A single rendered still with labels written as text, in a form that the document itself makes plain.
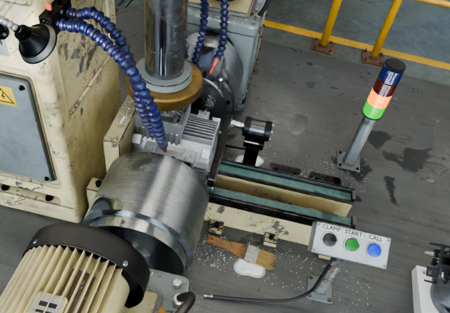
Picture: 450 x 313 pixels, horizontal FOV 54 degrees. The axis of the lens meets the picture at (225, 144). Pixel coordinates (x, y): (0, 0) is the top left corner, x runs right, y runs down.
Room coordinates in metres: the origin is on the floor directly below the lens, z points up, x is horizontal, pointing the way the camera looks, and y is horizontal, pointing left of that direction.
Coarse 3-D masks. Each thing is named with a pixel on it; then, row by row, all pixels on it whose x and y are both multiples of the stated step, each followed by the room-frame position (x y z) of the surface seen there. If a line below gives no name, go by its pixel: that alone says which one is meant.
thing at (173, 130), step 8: (136, 112) 0.78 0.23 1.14; (160, 112) 0.80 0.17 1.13; (168, 112) 0.81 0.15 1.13; (184, 112) 0.84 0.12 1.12; (136, 120) 0.77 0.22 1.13; (168, 120) 0.80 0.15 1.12; (176, 120) 0.77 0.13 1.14; (184, 120) 0.79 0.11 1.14; (136, 128) 0.77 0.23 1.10; (144, 128) 0.76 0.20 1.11; (168, 128) 0.76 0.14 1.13; (176, 128) 0.76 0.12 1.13; (144, 136) 0.76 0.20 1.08; (168, 136) 0.76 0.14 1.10; (176, 136) 0.76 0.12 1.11; (176, 144) 0.76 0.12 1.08
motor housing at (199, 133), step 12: (192, 120) 0.82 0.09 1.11; (204, 120) 0.83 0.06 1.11; (192, 132) 0.79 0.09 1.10; (204, 132) 0.79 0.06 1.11; (216, 132) 0.88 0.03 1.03; (144, 144) 0.75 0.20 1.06; (168, 144) 0.76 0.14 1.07; (180, 144) 0.76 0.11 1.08; (192, 144) 0.76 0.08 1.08; (204, 144) 0.77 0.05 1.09; (216, 144) 0.87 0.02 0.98; (180, 156) 0.73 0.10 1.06; (204, 168) 0.72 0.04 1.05; (204, 180) 0.72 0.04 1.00
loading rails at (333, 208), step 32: (224, 160) 0.86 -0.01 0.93; (224, 192) 0.76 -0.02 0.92; (256, 192) 0.82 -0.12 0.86; (288, 192) 0.82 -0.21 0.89; (320, 192) 0.81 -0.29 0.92; (352, 192) 0.83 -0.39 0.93; (224, 224) 0.73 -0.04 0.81; (256, 224) 0.72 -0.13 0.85; (288, 224) 0.71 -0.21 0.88; (352, 224) 0.72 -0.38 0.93; (320, 256) 0.67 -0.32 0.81
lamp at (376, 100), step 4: (372, 88) 1.07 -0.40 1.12; (372, 92) 1.06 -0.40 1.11; (372, 96) 1.06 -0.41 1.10; (376, 96) 1.05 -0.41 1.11; (380, 96) 1.04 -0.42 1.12; (368, 100) 1.07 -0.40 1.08; (372, 100) 1.05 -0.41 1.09; (376, 100) 1.05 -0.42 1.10; (380, 100) 1.04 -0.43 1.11; (384, 100) 1.04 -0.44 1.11; (388, 100) 1.05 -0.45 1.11; (372, 104) 1.05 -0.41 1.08; (376, 104) 1.04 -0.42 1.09; (380, 104) 1.04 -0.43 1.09; (384, 104) 1.04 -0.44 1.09; (380, 108) 1.04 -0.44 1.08
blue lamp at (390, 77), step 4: (384, 64) 1.07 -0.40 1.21; (384, 68) 1.06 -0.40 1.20; (380, 72) 1.07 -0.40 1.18; (384, 72) 1.05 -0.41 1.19; (388, 72) 1.05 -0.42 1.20; (392, 72) 1.04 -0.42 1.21; (396, 72) 1.04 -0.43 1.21; (400, 72) 1.05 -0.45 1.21; (380, 76) 1.06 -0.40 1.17; (384, 76) 1.05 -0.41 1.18; (388, 76) 1.05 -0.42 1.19; (392, 76) 1.04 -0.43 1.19; (396, 76) 1.04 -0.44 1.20; (400, 76) 1.05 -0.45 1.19; (384, 80) 1.05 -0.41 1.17; (388, 80) 1.04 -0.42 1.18; (392, 80) 1.04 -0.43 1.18; (396, 80) 1.04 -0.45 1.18; (392, 84) 1.04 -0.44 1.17
